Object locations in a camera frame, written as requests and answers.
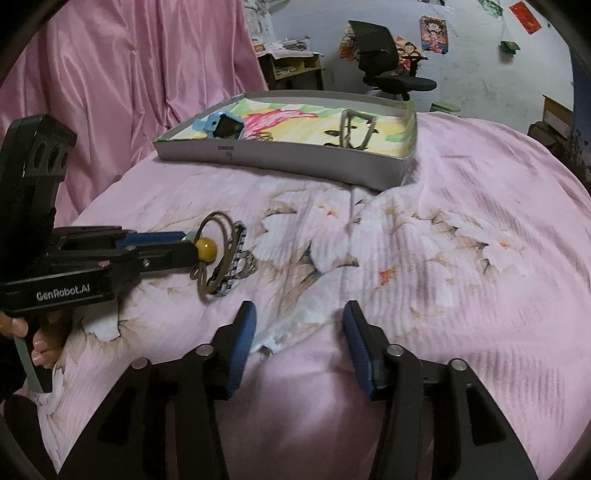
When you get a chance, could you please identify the colourful drawing paper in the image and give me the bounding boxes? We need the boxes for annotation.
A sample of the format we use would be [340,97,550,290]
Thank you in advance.
[178,99,411,158]

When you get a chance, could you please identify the dark cloth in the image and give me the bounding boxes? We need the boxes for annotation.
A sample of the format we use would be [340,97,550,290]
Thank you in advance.
[0,392,51,480]

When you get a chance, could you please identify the pink floral blanket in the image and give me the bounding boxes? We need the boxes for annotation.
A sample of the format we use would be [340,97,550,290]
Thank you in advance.
[37,111,591,480]

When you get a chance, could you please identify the person's left hand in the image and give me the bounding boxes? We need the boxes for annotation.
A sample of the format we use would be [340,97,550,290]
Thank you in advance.
[0,310,75,370]

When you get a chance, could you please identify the thin wire hoop bangle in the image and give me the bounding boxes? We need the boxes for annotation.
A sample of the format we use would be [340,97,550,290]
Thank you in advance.
[189,211,259,298]

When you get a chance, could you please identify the blue smartwatch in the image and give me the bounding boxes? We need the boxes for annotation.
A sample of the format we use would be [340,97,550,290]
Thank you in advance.
[193,113,245,139]

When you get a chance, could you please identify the blue dotted fabric wardrobe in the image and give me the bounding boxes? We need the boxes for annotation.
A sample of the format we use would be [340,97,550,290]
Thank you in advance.
[558,41,591,185]

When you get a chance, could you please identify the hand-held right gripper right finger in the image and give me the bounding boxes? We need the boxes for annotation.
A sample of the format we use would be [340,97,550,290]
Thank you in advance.
[342,300,539,480]

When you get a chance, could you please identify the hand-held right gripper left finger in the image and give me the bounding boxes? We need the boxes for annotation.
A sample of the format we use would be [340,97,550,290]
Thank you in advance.
[58,300,258,480]

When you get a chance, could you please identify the black white braided bracelet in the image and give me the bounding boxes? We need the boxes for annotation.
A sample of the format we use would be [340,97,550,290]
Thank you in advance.
[210,220,247,296]

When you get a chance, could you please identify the beige geometric hair clip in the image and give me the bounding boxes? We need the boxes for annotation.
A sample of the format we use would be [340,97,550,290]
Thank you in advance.
[339,109,377,151]

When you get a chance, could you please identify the cartoon figures poster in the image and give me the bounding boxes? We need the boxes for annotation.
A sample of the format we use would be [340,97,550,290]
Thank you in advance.
[394,38,428,75]

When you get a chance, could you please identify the wooden desk shelf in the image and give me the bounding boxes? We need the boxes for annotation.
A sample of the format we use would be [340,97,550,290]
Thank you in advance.
[256,44,325,90]

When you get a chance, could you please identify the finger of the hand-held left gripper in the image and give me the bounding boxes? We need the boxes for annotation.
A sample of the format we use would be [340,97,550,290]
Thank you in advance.
[54,225,197,252]
[99,240,200,283]

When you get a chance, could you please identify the red wall poster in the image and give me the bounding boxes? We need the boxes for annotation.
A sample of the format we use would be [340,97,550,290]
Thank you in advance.
[508,1,542,34]

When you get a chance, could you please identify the colourful poster behind chair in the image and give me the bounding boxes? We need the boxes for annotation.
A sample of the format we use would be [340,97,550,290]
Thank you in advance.
[339,23,363,61]

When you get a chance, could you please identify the pile of books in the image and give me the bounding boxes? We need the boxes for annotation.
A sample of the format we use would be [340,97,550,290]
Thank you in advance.
[252,34,319,54]

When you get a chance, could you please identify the dark storage box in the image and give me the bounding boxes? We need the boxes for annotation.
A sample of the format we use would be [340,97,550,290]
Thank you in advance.
[526,121,561,148]

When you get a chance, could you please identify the black office chair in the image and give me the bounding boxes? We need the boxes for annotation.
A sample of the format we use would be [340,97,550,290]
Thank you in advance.
[347,20,438,101]

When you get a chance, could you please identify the cartoon wall poster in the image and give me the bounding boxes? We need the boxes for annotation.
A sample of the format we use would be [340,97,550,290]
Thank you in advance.
[419,15,451,54]

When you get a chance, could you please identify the grey cardboard box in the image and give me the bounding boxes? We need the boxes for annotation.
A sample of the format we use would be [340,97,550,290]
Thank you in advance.
[152,91,419,192]

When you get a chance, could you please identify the pink curtain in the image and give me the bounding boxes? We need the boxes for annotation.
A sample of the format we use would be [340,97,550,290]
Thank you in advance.
[0,0,269,227]

